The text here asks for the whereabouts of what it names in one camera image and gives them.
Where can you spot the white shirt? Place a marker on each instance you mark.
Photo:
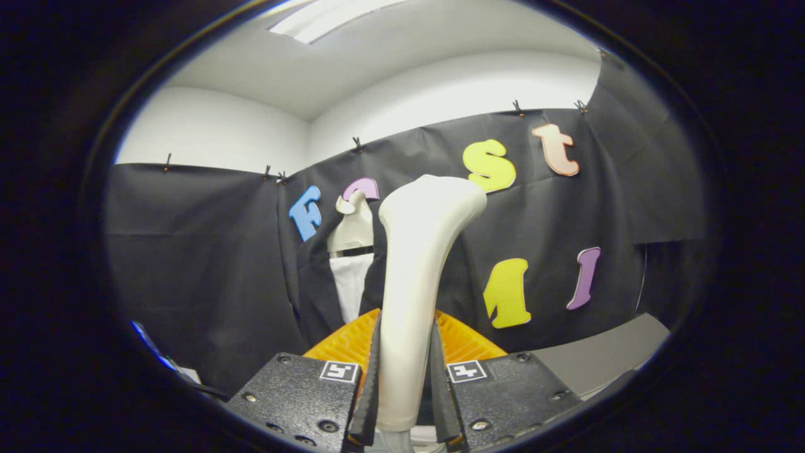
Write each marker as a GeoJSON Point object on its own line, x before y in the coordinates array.
{"type": "Point", "coordinates": [349, 283]}

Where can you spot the grey cabinet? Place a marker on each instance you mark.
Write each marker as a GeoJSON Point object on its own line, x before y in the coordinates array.
{"type": "Point", "coordinates": [597, 358]}

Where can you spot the ceiling light panel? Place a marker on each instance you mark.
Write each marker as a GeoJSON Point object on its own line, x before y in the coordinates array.
{"type": "Point", "coordinates": [327, 17]}

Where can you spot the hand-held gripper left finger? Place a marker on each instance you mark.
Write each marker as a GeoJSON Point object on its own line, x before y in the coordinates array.
{"type": "Point", "coordinates": [295, 396]}

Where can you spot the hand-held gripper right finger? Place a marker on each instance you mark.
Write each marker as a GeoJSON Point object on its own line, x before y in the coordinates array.
{"type": "Point", "coordinates": [509, 396]}

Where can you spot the black backdrop cloth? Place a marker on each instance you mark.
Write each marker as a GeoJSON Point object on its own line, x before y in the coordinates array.
{"type": "Point", "coordinates": [201, 264]}

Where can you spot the black suit jacket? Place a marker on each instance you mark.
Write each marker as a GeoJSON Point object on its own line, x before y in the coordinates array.
{"type": "Point", "coordinates": [372, 286]}

